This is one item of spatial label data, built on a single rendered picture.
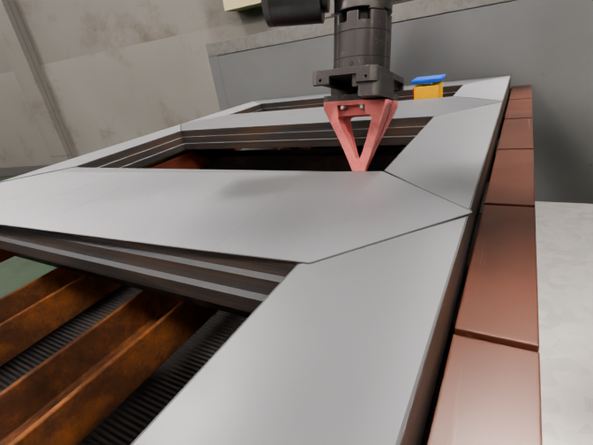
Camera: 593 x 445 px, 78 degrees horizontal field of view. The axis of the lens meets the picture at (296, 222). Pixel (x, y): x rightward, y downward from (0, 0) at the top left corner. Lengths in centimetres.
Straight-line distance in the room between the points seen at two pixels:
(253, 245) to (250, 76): 109
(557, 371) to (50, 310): 61
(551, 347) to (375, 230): 25
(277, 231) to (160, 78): 409
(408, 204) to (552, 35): 81
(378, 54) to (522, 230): 20
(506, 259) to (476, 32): 83
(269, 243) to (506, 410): 17
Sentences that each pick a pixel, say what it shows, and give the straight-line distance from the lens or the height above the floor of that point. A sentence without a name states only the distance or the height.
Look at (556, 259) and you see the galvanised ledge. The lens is 60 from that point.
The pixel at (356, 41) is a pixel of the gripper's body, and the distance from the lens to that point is 39.
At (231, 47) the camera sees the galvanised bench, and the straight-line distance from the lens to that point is 136.
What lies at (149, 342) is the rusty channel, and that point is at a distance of 46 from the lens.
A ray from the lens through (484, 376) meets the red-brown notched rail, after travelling 21.
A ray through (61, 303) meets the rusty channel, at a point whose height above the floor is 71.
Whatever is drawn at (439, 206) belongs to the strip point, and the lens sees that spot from 30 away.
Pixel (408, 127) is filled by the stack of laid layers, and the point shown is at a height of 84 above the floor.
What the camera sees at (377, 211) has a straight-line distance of 30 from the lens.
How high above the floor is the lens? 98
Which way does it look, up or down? 24 degrees down
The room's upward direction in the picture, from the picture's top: 10 degrees counter-clockwise
